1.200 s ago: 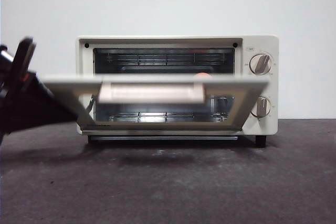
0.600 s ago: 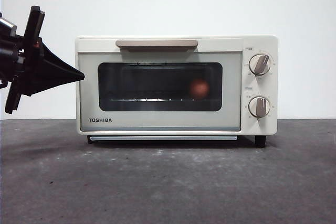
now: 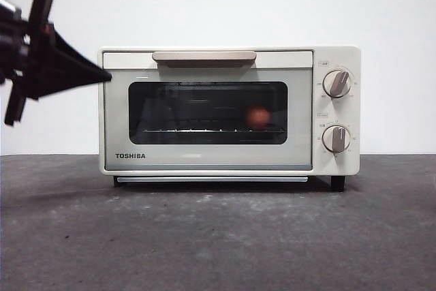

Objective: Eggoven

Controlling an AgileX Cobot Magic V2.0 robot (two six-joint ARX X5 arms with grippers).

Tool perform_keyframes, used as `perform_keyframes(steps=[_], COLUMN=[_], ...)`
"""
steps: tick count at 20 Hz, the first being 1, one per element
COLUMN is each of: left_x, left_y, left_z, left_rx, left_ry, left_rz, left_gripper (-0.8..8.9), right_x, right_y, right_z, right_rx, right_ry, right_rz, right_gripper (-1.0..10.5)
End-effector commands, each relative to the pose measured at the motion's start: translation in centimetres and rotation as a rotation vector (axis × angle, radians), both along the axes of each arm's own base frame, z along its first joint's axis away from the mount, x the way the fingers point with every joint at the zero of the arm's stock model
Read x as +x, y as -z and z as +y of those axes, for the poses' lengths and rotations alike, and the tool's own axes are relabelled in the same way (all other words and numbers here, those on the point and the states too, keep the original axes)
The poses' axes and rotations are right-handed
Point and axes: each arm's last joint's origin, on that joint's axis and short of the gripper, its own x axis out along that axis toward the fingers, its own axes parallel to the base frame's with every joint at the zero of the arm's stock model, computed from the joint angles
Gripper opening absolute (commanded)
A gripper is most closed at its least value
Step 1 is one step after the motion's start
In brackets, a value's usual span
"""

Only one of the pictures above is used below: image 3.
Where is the glass oven door with handle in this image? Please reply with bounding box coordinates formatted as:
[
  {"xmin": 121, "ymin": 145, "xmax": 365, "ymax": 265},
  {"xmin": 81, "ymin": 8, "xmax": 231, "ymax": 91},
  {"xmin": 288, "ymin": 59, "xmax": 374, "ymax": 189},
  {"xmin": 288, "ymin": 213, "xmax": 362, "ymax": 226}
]
[{"xmin": 102, "ymin": 51, "xmax": 313, "ymax": 172}]

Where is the brown egg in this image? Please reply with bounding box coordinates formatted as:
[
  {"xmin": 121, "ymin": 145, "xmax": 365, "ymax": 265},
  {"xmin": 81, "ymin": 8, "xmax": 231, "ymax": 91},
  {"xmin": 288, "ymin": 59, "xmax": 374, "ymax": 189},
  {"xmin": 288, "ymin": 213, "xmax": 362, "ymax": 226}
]
[{"xmin": 245, "ymin": 105, "xmax": 272, "ymax": 130}]

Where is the silver crumb tray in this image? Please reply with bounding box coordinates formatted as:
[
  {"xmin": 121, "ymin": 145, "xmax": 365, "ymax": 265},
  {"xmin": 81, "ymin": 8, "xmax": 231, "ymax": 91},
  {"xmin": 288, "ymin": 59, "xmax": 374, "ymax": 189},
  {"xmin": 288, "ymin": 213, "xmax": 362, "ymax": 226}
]
[{"xmin": 116, "ymin": 177, "xmax": 309, "ymax": 183}]

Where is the cream Toshiba toaster oven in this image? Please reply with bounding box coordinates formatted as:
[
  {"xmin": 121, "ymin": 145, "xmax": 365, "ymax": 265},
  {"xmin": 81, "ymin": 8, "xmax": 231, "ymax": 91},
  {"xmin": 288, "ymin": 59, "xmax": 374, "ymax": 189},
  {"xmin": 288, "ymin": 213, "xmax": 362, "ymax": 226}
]
[{"xmin": 97, "ymin": 45, "xmax": 362, "ymax": 192}]

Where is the cream temperature knob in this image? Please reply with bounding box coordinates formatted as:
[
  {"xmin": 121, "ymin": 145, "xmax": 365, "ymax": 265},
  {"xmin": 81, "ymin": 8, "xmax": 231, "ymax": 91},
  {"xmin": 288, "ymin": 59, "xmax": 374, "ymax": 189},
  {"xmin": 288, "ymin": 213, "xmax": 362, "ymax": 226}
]
[{"xmin": 322, "ymin": 70, "xmax": 352, "ymax": 98}]

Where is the cream timer knob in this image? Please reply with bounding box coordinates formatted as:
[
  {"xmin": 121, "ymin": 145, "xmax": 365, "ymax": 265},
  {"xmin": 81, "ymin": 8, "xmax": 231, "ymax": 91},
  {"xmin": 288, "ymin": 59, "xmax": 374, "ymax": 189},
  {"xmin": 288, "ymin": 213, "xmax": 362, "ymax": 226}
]
[{"xmin": 322, "ymin": 124, "xmax": 351, "ymax": 154}]

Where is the metal wire oven rack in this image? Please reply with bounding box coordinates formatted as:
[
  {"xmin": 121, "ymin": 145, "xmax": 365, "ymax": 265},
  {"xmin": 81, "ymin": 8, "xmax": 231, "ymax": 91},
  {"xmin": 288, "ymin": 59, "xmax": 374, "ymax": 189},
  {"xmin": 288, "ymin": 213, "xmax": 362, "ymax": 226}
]
[{"xmin": 142, "ymin": 128, "xmax": 285, "ymax": 134}]

